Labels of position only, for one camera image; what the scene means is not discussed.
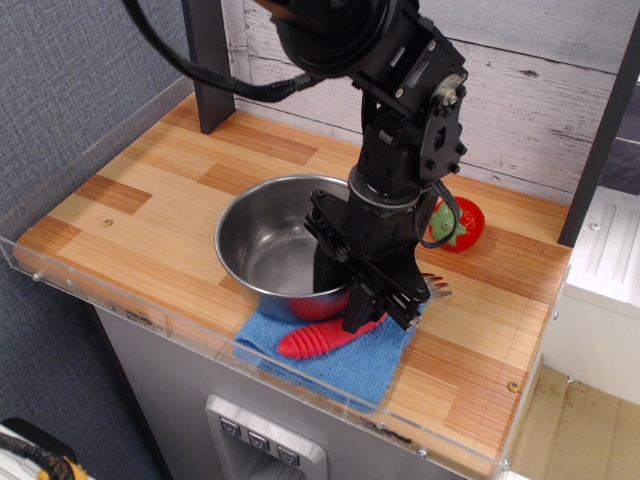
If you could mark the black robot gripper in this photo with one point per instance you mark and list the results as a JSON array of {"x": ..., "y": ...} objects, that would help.
[{"x": 368, "y": 243}]

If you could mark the silver metal pot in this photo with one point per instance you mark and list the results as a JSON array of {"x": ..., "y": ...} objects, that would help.
[{"x": 261, "y": 241}]

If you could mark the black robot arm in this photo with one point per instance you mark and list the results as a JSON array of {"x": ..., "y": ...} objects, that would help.
[{"x": 413, "y": 84}]

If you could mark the blue cloth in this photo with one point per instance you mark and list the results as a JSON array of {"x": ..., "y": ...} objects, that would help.
[{"x": 358, "y": 373}]

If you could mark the clear acrylic table guard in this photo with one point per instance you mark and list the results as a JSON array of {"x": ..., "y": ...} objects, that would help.
[{"x": 135, "y": 236}]

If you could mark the red toy strawberry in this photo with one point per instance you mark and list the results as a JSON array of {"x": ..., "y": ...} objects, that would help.
[{"x": 469, "y": 228}]

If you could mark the grey cabinet with buttons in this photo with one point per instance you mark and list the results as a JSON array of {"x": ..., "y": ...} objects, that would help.
[{"x": 213, "y": 421}]

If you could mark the red handled metal fork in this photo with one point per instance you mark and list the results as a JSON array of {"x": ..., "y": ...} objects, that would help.
[{"x": 322, "y": 330}]

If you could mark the black vertical post left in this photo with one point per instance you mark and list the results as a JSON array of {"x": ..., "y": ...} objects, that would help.
[{"x": 206, "y": 39}]

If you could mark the black vertical post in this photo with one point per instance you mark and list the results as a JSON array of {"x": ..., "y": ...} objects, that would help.
[
  {"x": 206, "y": 39},
  {"x": 611, "y": 120}
]

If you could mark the black vertical post right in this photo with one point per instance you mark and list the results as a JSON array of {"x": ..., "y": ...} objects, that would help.
[{"x": 611, "y": 120}]

